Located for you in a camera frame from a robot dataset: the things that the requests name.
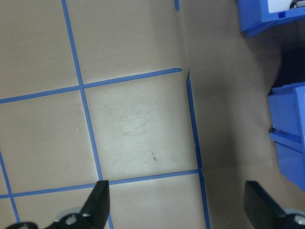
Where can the blue bin with battery box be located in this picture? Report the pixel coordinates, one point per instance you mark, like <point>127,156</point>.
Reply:
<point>288,119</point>

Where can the blue bin with push buttons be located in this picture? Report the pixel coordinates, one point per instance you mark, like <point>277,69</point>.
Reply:
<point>257,19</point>

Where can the large white foam pad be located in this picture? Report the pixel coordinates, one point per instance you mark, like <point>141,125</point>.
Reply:
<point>278,4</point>

